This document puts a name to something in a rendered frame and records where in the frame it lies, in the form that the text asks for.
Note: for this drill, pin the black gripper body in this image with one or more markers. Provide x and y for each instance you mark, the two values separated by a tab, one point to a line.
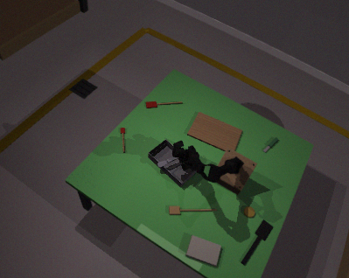
180	144

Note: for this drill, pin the black spatula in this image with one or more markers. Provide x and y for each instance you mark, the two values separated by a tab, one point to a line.
262	232

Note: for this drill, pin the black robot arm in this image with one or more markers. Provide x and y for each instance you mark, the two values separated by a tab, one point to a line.
231	166

